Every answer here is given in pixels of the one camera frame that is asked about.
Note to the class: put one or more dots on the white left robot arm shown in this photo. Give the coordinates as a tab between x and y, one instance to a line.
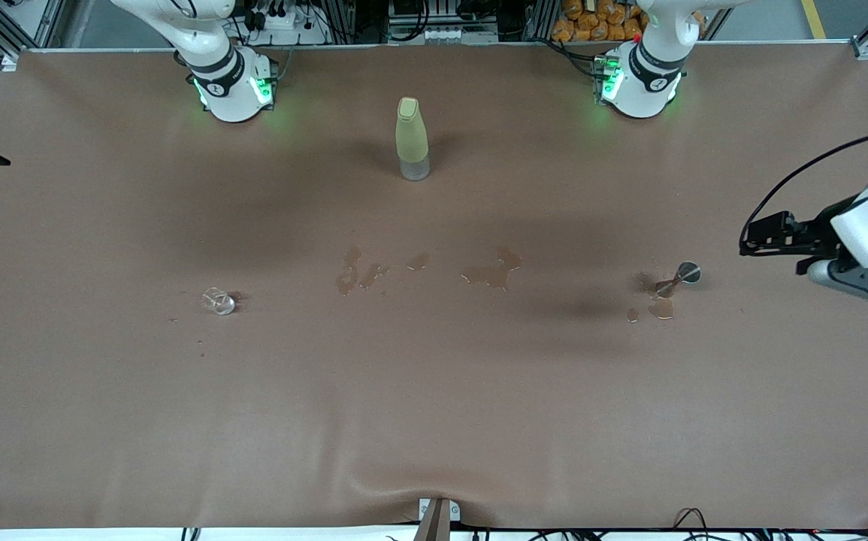
644	83

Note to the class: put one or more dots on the tiny brown liquid puddle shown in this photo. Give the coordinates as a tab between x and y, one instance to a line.
633	315

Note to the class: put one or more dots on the small brown liquid puddle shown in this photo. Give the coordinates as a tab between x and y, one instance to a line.
418	261

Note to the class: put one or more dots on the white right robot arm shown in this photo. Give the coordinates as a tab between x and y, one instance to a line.
231	83

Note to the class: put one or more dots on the brown table mat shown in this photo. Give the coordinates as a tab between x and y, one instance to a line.
434	391

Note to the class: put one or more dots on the small clear glass beaker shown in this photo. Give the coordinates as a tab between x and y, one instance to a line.
219	302

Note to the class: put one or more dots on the clear stemmed glass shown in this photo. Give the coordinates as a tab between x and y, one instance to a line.
688	272

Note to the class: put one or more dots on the yellow-green capped bottle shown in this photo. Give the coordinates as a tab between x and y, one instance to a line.
412	135

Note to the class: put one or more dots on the pile of orange packets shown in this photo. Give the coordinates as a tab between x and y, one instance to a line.
584	26

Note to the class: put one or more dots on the long brown liquid puddle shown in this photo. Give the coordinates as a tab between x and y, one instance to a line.
347	282

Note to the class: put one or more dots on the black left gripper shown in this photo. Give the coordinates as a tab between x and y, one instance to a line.
819	228

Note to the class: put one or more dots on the white power strip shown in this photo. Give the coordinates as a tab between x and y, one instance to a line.
279	21

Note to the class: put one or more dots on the wide brown liquid puddle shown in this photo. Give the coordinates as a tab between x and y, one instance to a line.
494	276

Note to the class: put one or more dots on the metal table edge bracket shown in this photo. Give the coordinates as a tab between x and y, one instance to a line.
437	522

